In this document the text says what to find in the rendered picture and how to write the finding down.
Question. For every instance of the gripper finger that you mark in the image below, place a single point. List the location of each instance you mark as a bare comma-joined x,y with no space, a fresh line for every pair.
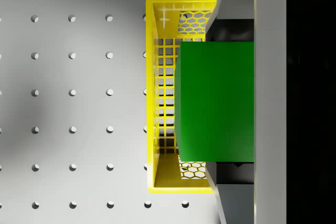
233,174
233,28

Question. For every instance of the green cube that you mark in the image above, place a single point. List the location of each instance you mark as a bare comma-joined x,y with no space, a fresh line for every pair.
215,103

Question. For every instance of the yellow basket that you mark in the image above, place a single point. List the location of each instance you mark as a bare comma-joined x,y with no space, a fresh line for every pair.
149,90

